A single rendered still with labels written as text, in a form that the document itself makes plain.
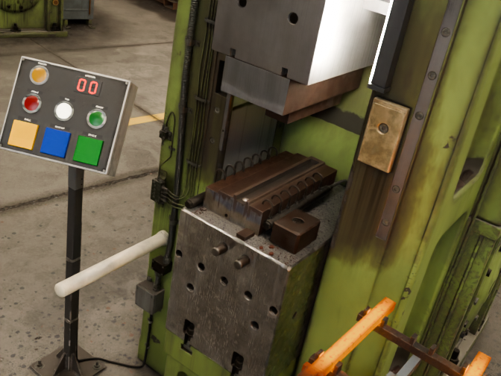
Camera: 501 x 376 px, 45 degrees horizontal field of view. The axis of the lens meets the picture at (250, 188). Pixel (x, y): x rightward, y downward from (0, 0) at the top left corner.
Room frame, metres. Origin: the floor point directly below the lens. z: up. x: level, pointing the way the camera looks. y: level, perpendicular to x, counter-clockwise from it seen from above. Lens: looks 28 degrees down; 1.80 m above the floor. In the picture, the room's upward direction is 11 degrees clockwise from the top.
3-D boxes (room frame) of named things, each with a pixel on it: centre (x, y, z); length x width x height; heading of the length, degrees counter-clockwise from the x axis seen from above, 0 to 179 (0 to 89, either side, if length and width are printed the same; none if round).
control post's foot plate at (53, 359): (1.69, 0.56, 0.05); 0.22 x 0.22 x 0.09; 59
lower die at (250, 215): (1.65, -0.07, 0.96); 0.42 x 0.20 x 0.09; 149
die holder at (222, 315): (1.63, -0.12, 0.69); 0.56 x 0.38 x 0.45; 149
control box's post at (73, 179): (1.69, 0.56, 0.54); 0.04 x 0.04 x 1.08; 59
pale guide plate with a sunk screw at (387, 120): (1.42, -0.30, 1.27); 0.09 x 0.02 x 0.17; 59
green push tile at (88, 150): (1.55, 0.48, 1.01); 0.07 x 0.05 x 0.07; 84
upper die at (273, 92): (1.65, -0.07, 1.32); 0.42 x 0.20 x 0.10; 149
